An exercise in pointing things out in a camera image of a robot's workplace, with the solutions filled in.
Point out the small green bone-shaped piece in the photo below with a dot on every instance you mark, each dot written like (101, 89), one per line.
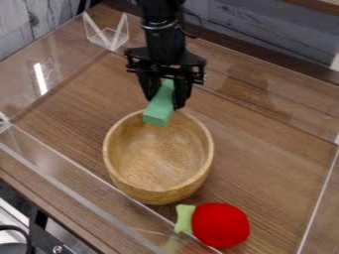
(185, 211)

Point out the red plush ball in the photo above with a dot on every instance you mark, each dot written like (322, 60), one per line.
(221, 225)

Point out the clear acrylic enclosure wall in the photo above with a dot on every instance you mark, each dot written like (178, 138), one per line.
(115, 223)

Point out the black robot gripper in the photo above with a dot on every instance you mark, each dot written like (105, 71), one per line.
(188, 70)

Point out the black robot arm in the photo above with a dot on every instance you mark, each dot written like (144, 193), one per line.
(165, 59)

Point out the light wooden bowl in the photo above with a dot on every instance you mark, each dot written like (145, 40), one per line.
(158, 164)

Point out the green rectangular block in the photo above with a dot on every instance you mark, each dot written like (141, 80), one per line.
(160, 109)

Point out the black metal table frame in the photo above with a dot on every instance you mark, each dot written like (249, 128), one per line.
(43, 240)

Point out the clear acrylic corner bracket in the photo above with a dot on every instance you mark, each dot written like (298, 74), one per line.
(109, 38)

